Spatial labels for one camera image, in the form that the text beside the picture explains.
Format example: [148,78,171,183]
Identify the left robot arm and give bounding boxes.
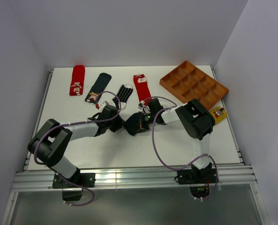
[27,105,125,187]

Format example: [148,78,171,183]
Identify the yellow sock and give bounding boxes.
[210,106,227,125]

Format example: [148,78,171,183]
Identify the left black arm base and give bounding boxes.
[52,173,96,206]

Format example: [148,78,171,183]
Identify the plain navy ankle sock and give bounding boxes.
[124,112,144,136]

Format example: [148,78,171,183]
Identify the red sock with santa pattern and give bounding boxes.
[133,74,151,105]

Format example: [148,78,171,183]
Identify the black white striped sock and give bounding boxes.
[112,84,133,110]

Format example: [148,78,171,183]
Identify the aluminium front rail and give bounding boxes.
[11,165,257,192]

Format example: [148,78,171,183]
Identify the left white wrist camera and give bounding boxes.
[95,101,109,110]

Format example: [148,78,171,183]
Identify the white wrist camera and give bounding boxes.
[95,101,109,110]
[138,100,148,110]

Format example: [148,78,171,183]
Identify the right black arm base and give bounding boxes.
[174,164,219,200]

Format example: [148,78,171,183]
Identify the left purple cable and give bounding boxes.
[33,90,122,207]

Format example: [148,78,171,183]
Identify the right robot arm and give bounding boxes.
[136,96,215,183]

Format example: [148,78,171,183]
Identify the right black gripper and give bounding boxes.
[131,111,156,134]

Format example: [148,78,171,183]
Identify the navy sock with bear pattern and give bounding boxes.
[84,73,112,104]

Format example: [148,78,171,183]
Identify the red sock with white figure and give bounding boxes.
[69,65,85,96]

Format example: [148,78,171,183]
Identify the orange compartment tray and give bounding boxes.
[159,60,229,110]

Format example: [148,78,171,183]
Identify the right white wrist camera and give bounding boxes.
[138,100,148,110]

